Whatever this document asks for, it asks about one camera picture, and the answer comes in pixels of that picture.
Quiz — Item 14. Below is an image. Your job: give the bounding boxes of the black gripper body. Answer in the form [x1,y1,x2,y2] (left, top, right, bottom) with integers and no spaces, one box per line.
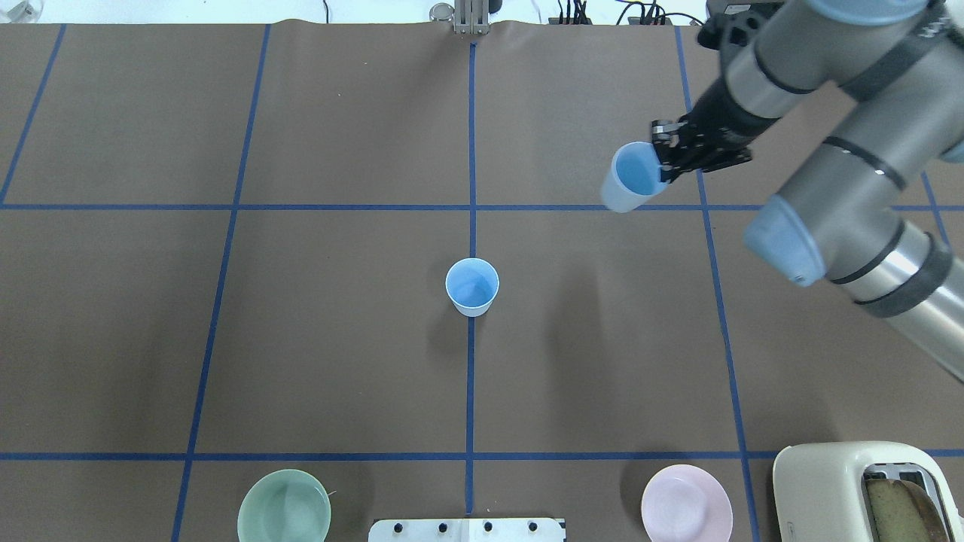
[675,77,769,176]

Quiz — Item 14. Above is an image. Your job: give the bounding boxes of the light blue plastic cup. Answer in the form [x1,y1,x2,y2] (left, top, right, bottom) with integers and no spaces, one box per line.
[444,257,500,317]

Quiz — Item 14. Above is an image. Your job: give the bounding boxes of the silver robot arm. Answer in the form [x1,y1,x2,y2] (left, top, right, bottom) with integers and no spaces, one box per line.
[651,1,963,379]

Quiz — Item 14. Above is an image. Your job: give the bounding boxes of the small metal cylinder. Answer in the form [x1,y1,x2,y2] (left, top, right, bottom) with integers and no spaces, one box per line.
[429,2,456,22]

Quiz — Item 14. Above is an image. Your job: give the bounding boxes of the pink bowl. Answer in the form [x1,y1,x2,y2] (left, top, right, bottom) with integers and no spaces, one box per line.
[640,464,734,541]

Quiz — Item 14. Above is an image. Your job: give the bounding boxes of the cream toaster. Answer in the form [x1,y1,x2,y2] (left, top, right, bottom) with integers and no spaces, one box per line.
[772,440,962,541]

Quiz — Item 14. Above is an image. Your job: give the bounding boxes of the toast slice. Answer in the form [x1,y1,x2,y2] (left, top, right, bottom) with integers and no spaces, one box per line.
[865,478,951,541]

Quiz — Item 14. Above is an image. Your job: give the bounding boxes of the green bowl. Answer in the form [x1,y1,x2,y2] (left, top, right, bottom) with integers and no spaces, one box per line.
[236,469,333,541]

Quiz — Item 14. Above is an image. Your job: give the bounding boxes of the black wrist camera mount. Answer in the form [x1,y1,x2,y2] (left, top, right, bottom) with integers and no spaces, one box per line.
[697,1,785,69]

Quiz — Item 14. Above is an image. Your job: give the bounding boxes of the aluminium frame post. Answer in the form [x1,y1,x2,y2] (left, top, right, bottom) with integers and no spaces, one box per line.
[451,0,493,35]

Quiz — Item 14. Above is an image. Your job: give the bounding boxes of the white camera pole base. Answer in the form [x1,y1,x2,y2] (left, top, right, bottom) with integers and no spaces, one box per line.
[368,517,568,541]

